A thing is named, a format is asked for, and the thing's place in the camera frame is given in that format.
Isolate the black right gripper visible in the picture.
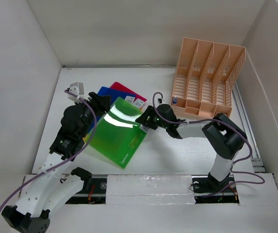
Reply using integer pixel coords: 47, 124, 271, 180
135, 104, 168, 129

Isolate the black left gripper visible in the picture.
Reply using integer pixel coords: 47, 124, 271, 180
74, 92, 110, 138

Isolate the blue clip file folder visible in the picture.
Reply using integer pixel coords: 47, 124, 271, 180
98, 86, 136, 105

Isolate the small blue-capped glue bottle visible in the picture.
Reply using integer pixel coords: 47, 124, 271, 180
172, 97, 178, 105

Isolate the green clip file folder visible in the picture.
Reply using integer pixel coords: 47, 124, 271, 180
89, 97, 147, 169

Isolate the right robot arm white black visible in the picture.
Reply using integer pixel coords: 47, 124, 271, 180
135, 104, 247, 191

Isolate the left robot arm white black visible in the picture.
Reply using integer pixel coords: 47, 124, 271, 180
1, 89, 111, 233

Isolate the magenta clip file folder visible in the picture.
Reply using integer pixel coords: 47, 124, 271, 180
110, 82, 147, 108

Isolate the orange book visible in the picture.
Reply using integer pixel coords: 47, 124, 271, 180
83, 132, 93, 144

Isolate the peach plastic file organizer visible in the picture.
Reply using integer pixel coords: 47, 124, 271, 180
170, 37, 246, 119

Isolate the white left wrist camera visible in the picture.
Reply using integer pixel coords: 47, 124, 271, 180
68, 83, 84, 102

